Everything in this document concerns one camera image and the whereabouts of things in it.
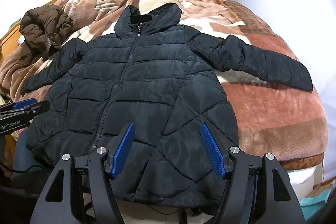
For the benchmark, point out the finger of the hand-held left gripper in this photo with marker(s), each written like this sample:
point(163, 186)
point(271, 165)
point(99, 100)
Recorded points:
point(39, 107)
point(25, 103)

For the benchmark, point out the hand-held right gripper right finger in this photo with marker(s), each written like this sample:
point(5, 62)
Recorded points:
point(212, 150)

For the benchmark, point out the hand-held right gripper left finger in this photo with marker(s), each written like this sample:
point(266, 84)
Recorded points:
point(123, 147)

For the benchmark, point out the black puffer jacket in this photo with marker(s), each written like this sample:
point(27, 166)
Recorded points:
point(157, 82)

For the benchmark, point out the person's jeans leg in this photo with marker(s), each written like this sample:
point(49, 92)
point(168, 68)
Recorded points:
point(25, 150)

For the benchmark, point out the brown printed blanket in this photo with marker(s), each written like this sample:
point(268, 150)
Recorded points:
point(262, 108)

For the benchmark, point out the brown puffer jacket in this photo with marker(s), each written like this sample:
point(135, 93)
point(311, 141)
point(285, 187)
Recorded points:
point(39, 27)

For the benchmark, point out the flat cardboard piece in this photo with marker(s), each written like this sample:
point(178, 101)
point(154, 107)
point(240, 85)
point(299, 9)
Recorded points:
point(321, 187)

